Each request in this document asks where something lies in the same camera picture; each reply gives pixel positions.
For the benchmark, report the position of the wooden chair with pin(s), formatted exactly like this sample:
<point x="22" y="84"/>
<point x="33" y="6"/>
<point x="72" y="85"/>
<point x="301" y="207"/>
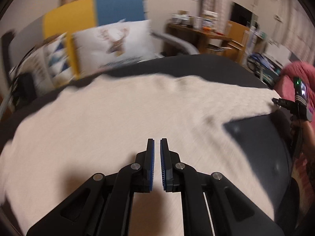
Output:
<point x="238" y="35"/>

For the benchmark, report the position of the grey yellow blue armchair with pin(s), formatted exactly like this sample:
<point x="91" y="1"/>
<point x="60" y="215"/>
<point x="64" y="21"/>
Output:
<point x="50" y="18"/>

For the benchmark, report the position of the white deer print pillow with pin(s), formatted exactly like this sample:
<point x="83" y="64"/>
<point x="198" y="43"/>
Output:
<point x="113" y="45"/>

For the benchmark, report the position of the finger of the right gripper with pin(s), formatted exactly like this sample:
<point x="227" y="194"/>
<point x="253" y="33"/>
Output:
<point x="283" y="103"/>

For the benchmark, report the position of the cream knitted sweater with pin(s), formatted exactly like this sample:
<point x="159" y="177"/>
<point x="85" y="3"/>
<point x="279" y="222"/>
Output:
<point x="101" y="127"/>

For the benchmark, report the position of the black handbag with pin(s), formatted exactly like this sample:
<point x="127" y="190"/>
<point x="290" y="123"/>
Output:
<point x="23" y="90"/>

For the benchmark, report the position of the wooden side table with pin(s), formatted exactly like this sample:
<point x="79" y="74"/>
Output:
<point x="206" y="42"/>

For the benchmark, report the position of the patterned beige curtain right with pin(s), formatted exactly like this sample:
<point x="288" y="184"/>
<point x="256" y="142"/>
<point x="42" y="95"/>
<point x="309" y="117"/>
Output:
<point x="211" y="0"/>

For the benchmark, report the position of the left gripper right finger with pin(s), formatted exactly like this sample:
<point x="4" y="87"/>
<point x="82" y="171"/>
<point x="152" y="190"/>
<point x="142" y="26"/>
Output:
<point x="211" y="204"/>

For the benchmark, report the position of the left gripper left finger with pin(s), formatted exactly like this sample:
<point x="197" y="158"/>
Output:
<point x="102" y="205"/>

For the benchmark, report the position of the person right hand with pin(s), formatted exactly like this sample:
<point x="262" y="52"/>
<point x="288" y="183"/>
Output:
<point x="306" y="131"/>

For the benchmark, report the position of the geometric triangle print pillow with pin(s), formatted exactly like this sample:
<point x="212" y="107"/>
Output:
<point x="48" y="64"/>

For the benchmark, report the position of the black television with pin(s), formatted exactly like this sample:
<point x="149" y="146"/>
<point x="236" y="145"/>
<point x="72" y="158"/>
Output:
<point x="240" y="15"/>

